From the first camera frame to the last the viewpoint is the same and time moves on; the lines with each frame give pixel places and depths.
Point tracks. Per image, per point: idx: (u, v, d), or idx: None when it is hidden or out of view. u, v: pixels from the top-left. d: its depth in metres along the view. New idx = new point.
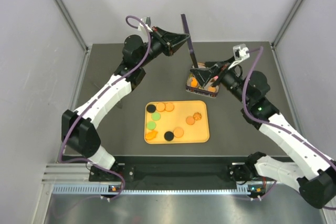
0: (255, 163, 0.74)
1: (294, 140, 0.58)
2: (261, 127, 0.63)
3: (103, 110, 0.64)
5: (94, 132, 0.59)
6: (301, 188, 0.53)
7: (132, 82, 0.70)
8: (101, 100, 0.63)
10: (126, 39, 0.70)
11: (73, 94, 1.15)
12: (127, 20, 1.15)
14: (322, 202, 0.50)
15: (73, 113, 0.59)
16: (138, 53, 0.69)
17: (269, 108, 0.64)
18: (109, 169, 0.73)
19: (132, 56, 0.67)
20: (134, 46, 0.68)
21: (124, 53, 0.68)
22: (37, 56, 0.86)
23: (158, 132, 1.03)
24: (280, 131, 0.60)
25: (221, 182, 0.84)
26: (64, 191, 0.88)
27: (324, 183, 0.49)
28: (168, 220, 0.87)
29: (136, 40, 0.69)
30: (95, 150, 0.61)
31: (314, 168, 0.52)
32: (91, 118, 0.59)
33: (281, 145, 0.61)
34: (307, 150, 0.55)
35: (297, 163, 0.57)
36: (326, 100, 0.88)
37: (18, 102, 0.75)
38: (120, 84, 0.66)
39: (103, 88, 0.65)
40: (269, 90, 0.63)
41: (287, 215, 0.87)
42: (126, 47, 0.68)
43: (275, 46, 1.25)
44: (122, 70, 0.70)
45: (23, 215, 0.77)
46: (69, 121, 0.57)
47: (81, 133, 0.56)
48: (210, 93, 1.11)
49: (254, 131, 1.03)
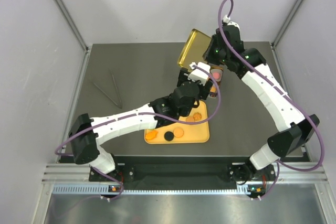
0: (250, 157, 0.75)
1: (275, 92, 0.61)
2: (244, 76, 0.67)
3: (116, 133, 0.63)
5: (95, 148, 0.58)
6: (270, 138, 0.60)
7: (159, 121, 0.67)
8: (118, 123, 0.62)
10: (186, 83, 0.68)
11: (73, 94, 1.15)
12: (132, 21, 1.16)
14: (286, 151, 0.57)
15: (89, 119, 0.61)
16: (186, 100, 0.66)
17: (256, 57, 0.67)
18: (104, 173, 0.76)
19: (179, 99, 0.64)
20: (187, 93, 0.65)
21: (175, 93, 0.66)
22: (37, 56, 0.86)
23: (158, 132, 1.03)
24: (262, 82, 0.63)
25: (221, 182, 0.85)
26: (64, 191, 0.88)
27: (293, 134, 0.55)
28: (168, 220, 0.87)
29: (193, 88, 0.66)
30: (88, 161, 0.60)
31: (287, 121, 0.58)
32: (98, 135, 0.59)
33: (260, 95, 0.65)
34: (285, 104, 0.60)
35: (272, 115, 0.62)
36: (324, 99, 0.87)
37: (18, 102, 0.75)
38: (147, 117, 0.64)
39: (128, 113, 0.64)
40: (236, 30, 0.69)
41: (287, 215, 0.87)
42: (180, 89, 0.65)
43: (275, 46, 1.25)
44: (157, 104, 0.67)
45: (23, 215, 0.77)
46: (81, 125, 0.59)
47: (81, 144, 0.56)
48: (210, 93, 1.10)
49: (254, 130, 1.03)
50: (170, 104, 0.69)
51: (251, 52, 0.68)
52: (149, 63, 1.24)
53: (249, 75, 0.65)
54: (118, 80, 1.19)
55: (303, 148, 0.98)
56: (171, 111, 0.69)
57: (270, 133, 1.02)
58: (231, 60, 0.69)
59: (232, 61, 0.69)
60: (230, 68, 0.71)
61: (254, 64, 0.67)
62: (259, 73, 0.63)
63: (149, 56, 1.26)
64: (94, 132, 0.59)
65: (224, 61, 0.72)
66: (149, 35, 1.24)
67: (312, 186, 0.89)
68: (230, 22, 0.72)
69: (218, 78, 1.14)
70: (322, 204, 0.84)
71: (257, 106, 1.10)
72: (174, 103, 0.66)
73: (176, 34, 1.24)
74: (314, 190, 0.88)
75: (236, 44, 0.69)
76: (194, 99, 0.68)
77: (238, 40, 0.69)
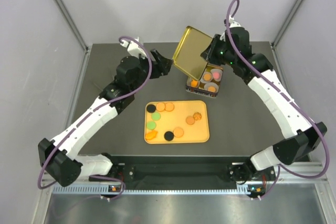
0: (251, 157, 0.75)
1: (282, 99, 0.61)
2: (250, 82, 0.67)
3: (83, 139, 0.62)
5: (71, 163, 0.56)
6: (275, 145, 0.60)
7: (117, 105, 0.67)
8: (80, 129, 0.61)
10: (123, 59, 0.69)
11: (73, 94, 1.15)
12: (132, 21, 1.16)
14: (292, 158, 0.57)
15: (50, 142, 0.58)
16: (132, 75, 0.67)
17: (263, 63, 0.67)
18: (104, 175, 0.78)
19: (125, 76, 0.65)
20: (129, 67, 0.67)
21: (118, 72, 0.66)
22: (37, 56, 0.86)
23: (158, 132, 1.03)
24: (269, 88, 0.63)
25: (221, 182, 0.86)
26: (64, 191, 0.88)
27: (300, 141, 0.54)
28: (168, 220, 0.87)
29: (133, 61, 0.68)
30: (74, 177, 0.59)
31: (294, 128, 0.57)
32: (67, 150, 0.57)
33: (267, 102, 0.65)
34: (292, 110, 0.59)
35: (279, 121, 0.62)
36: (324, 99, 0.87)
37: (19, 102, 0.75)
38: (103, 109, 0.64)
39: (83, 115, 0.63)
40: (245, 33, 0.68)
41: (287, 215, 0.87)
42: (121, 66, 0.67)
43: (275, 46, 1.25)
44: (107, 91, 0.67)
45: (23, 215, 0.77)
46: (44, 152, 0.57)
47: (56, 167, 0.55)
48: (210, 93, 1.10)
49: (254, 130, 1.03)
50: (121, 86, 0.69)
51: (259, 57, 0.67)
52: None
53: (255, 81, 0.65)
54: None
55: None
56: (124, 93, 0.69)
57: (270, 133, 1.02)
58: (238, 64, 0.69)
59: (238, 65, 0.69)
60: (237, 72, 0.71)
61: (261, 70, 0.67)
62: (265, 80, 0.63)
63: None
64: (62, 150, 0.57)
65: (232, 64, 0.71)
66: (149, 35, 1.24)
67: (312, 185, 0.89)
68: (233, 22, 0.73)
69: (217, 78, 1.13)
70: (322, 203, 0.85)
71: (257, 105, 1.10)
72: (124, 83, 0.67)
73: (176, 34, 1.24)
74: (314, 190, 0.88)
75: (244, 48, 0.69)
76: (140, 72, 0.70)
77: (247, 43, 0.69)
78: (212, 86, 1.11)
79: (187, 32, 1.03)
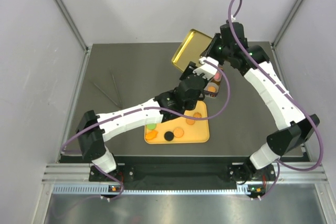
0: (251, 156, 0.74)
1: (277, 91, 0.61)
2: (247, 74, 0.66)
3: (122, 129, 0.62)
5: (102, 144, 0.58)
6: (269, 136, 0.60)
7: (165, 115, 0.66)
8: (124, 118, 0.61)
10: (191, 76, 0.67)
11: (73, 94, 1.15)
12: (133, 21, 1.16)
14: (284, 149, 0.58)
15: (95, 116, 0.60)
16: (192, 93, 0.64)
17: (259, 54, 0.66)
18: (106, 172, 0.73)
19: (185, 93, 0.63)
20: (192, 86, 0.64)
21: (180, 86, 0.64)
22: (37, 56, 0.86)
23: (158, 132, 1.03)
24: (264, 80, 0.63)
25: (221, 182, 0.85)
26: (64, 191, 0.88)
27: (293, 132, 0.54)
28: (168, 220, 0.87)
29: (199, 81, 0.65)
30: (95, 158, 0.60)
31: (287, 119, 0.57)
32: (105, 131, 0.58)
33: (262, 93, 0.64)
34: (285, 102, 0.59)
35: (273, 113, 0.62)
36: (324, 98, 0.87)
37: (18, 102, 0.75)
38: (152, 112, 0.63)
39: (133, 108, 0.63)
40: (241, 28, 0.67)
41: (287, 214, 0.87)
42: (186, 83, 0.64)
43: (275, 46, 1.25)
44: (163, 99, 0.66)
45: (23, 215, 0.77)
46: (86, 121, 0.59)
47: (88, 141, 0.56)
48: (210, 93, 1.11)
49: (255, 130, 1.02)
50: (176, 98, 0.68)
51: (255, 49, 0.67)
52: (149, 63, 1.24)
53: (251, 73, 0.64)
54: (119, 80, 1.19)
55: (303, 148, 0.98)
56: (177, 105, 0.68)
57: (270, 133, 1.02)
58: (233, 56, 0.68)
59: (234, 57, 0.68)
60: (234, 66, 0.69)
61: (258, 62, 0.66)
62: (261, 71, 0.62)
63: (149, 55, 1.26)
64: (101, 128, 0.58)
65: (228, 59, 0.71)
66: (149, 35, 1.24)
67: (312, 185, 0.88)
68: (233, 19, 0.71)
69: (218, 78, 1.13)
70: (322, 203, 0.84)
71: (257, 105, 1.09)
72: (179, 96, 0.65)
73: (176, 34, 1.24)
74: (314, 189, 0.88)
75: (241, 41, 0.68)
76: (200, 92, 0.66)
77: (242, 36, 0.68)
78: (212, 86, 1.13)
79: (191, 35, 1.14)
